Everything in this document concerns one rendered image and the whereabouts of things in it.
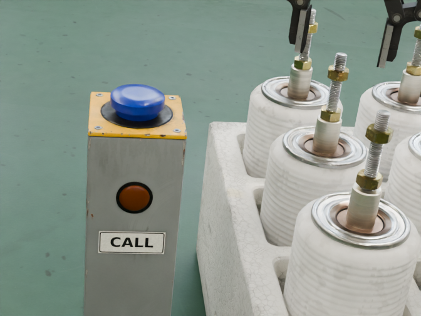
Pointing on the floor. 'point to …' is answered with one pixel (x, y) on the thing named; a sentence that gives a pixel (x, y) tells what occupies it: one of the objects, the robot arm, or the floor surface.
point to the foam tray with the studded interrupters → (246, 236)
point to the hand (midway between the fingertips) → (343, 42)
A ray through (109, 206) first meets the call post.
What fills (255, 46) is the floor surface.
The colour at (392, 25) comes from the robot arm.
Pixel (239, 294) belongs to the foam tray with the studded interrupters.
